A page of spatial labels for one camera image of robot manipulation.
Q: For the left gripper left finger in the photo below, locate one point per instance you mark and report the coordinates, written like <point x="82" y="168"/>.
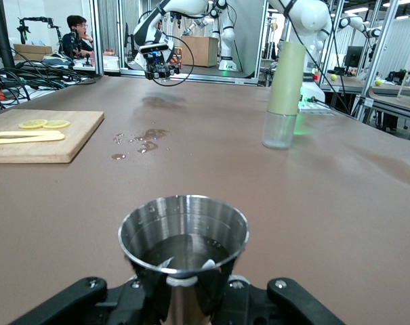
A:
<point x="86" y="291"/>

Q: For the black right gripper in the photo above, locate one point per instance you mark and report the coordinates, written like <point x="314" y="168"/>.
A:
<point x="159" y="62"/>

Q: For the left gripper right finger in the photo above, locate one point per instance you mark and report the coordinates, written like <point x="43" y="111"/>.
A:
<point x="286" y="294"/>

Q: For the stainless steel jigger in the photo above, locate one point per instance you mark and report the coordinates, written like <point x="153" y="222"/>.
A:
<point x="184" y="237"/>

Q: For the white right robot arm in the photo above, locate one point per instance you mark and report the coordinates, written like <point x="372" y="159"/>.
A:
<point x="313" y="23"/>

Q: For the small black robot arm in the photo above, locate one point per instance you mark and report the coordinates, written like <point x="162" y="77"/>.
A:
<point x="52" y="25"/>

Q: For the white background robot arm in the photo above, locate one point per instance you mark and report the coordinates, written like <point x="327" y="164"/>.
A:
<point x="226" y="34"/>

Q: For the brown cardboard box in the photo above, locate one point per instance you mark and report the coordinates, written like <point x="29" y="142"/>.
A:
<point x="199" y="50"/>

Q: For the spilled liquid puddle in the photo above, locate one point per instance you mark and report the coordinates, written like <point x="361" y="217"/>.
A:
<point x="154" y="133"/>

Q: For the seated person with glasses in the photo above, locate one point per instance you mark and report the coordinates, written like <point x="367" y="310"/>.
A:
<point x="76" y="40"/>

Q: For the yellow lemon slice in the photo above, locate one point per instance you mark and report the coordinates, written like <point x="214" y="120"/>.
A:
<point x="56" y="124"/>
<point x="32" y="124"/>

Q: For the glass bottle with green sleeve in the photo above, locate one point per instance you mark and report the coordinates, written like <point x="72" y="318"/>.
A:
<point x="286" y="84"/>

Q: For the wooden cutting board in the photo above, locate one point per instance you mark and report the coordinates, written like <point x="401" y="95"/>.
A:
<point x="55" y="142"/>

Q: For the flat cardboard box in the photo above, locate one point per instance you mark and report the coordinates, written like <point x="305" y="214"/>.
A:
<point x="32" y="49"/>

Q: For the yellow plastic knife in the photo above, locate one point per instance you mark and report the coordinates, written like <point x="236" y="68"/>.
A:
<point x="32" y="139"/>

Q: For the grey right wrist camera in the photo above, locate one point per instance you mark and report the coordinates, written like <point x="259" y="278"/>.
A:
<point x="154" y="49"/>

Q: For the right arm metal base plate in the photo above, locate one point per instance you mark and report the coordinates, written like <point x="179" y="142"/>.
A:
<point x="314" y="106"/>

